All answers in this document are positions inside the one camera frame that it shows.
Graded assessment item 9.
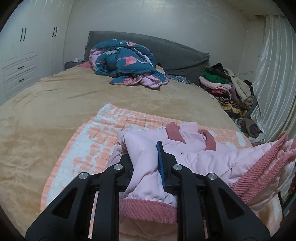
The pink quilted jacket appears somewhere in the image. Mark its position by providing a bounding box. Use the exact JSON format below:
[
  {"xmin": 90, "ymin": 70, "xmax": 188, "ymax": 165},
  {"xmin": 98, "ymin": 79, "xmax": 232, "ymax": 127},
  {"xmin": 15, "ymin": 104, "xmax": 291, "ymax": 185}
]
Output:
[{"xmin": 108, "ymin": 122, "xmax": 295, "ymax": 223}]

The blue flamingo quilt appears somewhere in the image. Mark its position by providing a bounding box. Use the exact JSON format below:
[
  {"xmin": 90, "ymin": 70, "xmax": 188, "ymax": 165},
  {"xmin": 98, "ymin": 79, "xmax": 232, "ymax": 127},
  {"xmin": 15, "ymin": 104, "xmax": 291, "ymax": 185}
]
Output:
[{"xmin": 89, "ymin": 39, "xmax": 169, "ymax": 89}]

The shiny cream curtain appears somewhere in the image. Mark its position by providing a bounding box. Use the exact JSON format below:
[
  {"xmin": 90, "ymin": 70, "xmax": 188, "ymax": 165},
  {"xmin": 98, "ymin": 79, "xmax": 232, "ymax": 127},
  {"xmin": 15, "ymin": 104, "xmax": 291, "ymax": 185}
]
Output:
[{"xmin": 251, "ymin": 15, "xmax": 295, "ymax": 142}]

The orange plaid cloud blanket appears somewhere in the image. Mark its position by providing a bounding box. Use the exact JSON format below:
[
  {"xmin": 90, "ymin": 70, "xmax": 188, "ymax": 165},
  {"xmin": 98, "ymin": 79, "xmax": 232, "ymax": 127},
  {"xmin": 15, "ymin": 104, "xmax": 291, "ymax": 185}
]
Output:
[{"xmin": 40, "ymin": 104, "xmax": 283, "ymax": 235}]

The pile of folded clothes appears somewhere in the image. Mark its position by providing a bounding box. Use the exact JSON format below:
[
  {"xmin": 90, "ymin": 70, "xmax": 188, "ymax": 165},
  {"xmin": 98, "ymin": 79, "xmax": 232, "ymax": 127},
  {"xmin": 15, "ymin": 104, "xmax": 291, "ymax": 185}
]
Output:
[{"xmin": 199, "ymin": 63, "xmax": 257, "ymax": 120}]

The grey headboard cover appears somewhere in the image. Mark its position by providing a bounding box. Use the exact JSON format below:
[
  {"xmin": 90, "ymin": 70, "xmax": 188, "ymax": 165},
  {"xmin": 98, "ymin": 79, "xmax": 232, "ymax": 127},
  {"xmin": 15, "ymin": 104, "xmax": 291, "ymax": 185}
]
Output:
[{"xmin": 84, "ymin": 31, "xmax": 210, "ymax": 86}]

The bag of clothes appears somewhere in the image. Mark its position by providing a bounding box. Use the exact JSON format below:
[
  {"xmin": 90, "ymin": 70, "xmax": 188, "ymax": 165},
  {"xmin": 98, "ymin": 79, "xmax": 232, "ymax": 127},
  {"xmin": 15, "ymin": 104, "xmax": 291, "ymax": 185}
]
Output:
[{"xmin": 235, "ymin": 118, "xmax": 265, "ymax": 143}]

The tan bed cover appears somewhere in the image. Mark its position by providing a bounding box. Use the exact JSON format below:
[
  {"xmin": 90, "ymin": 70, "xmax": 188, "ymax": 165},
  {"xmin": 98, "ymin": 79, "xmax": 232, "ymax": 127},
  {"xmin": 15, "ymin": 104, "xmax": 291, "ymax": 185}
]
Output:
[{"xmin": 1, "ymin": 67, "xmax": 239, "ymax": 234}]

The dark patterned pillow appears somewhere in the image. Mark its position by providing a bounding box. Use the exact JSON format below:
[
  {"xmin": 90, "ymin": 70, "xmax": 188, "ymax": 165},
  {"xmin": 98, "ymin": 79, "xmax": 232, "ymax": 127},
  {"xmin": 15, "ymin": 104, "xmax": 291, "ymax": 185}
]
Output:
[{"xmin": 166, "ymin": 74, "xmax": 191, "ymax": 84}]

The white wardrobe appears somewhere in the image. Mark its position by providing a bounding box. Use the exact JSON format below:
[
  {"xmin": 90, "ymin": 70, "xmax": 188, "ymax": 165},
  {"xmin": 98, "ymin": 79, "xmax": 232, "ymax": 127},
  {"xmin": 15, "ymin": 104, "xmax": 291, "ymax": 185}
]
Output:
[{"xmin": 1, "ymin": 0, "xmax": 74, "ymax": 104}]

